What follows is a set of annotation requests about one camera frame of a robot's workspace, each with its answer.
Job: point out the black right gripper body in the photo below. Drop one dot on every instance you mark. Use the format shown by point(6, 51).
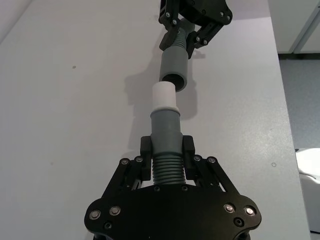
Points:
point(200, 10)

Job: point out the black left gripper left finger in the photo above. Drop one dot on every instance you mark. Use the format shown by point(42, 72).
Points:
point(145, 160)

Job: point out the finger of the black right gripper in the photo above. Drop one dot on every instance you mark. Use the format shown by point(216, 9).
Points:
point(168, 40)
point(197, 40)

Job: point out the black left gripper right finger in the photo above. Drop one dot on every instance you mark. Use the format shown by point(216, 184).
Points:
point(188, 160)

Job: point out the white rounded plastic object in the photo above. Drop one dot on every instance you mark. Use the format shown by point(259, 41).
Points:
point(310, 190)

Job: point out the pale grey frame post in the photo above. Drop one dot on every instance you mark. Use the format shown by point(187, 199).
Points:
point(306, 27)

